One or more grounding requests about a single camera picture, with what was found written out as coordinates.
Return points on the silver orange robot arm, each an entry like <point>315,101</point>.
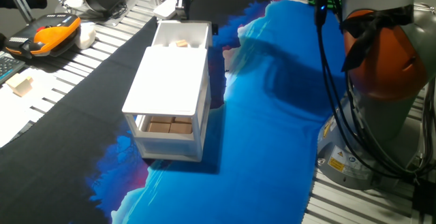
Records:
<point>385,57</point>

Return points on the white power strip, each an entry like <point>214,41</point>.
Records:
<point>165,12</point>

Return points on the small wooden cube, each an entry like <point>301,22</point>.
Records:
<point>182,43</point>

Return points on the white lumpy object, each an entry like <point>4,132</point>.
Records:
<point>85,36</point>

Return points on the brown wooden block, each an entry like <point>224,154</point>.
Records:
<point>158,127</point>
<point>180,128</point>
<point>161,119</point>
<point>183,120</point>

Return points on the orange black teach pendant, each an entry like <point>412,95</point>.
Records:
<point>51,35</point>

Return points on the blue black printed cloth mat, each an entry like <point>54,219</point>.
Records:
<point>265,149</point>

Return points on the aluminium profile bar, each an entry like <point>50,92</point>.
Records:
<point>17,0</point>

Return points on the pale wooden block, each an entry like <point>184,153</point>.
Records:
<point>19,85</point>

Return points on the black computer keyboard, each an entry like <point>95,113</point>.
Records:
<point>8,66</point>

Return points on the grey reel base plate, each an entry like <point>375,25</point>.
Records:
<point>112,18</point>

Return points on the white drawer cabinet frame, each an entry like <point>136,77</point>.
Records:
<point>170,81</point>

